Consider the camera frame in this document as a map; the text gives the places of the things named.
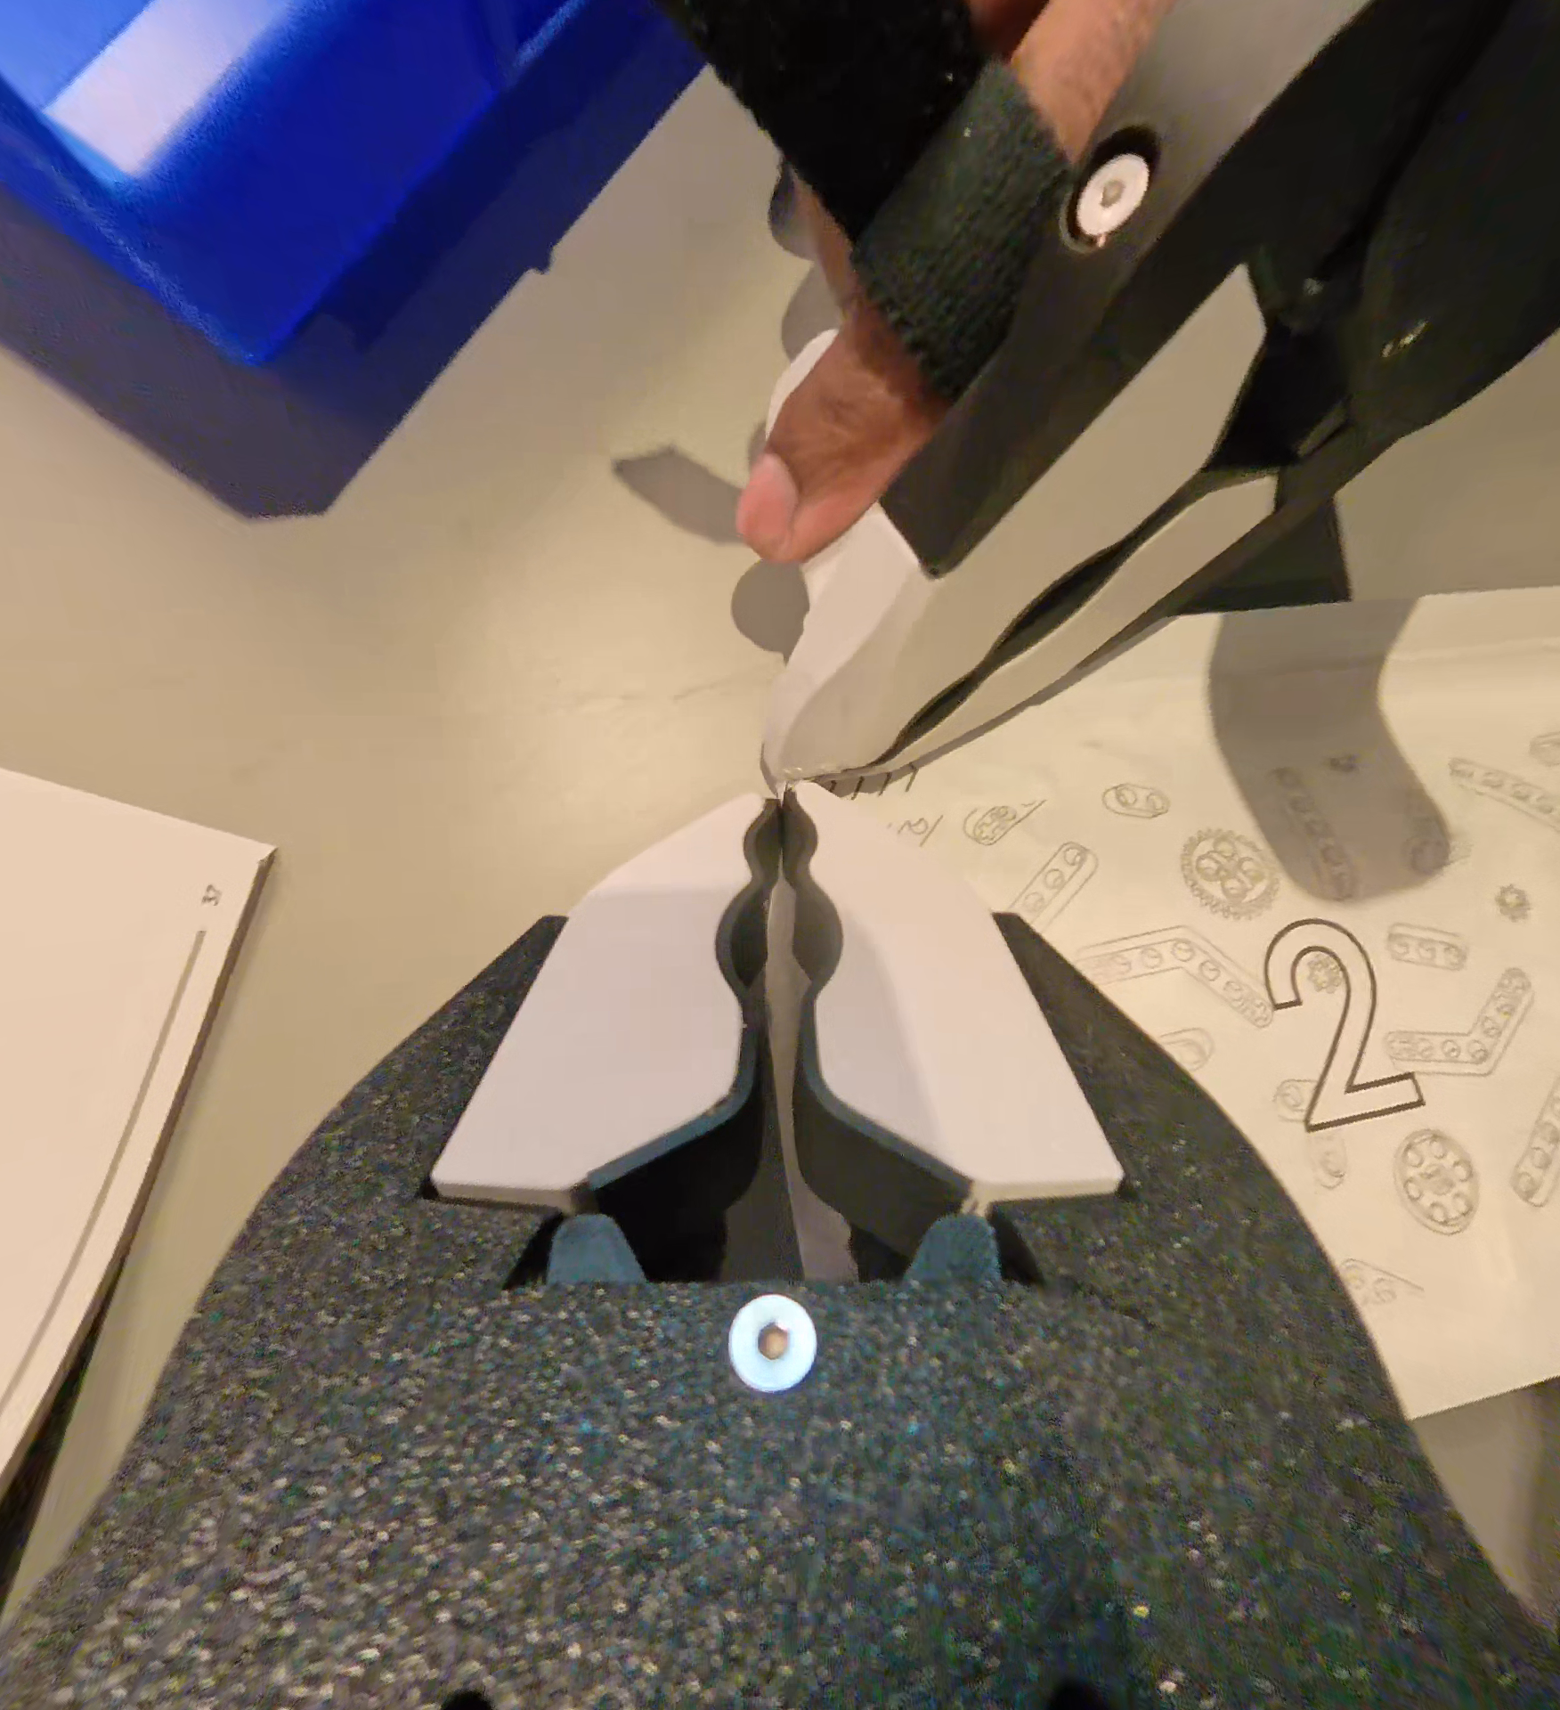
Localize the blue plastic bin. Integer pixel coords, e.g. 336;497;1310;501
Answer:
0;0;709;515

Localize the printed white paper bag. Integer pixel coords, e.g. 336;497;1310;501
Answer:
767;580;1560;1420

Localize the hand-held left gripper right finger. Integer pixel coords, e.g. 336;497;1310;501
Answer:
785;788;1123;1221

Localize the person's right hand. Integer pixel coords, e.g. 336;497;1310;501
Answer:
741;0;1185;564

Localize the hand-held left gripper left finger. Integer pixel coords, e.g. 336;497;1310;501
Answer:
425;792;785;1208

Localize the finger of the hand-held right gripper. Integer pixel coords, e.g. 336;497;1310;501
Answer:
797;470;1281;792
762;328;1076;786

